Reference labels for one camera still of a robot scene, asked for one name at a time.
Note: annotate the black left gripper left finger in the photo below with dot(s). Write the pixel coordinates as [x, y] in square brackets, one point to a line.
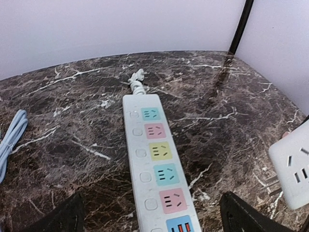
[67, 217]

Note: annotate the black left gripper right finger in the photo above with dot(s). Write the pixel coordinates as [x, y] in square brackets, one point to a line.
[239, 216]

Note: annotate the white multicolour power strip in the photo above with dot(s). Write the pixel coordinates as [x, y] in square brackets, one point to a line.
[162, 197]

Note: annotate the white cube socket adapter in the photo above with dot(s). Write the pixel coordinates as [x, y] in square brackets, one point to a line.
[290, 158]

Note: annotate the right black frame post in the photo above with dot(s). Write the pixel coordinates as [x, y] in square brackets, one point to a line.
[241, 26]

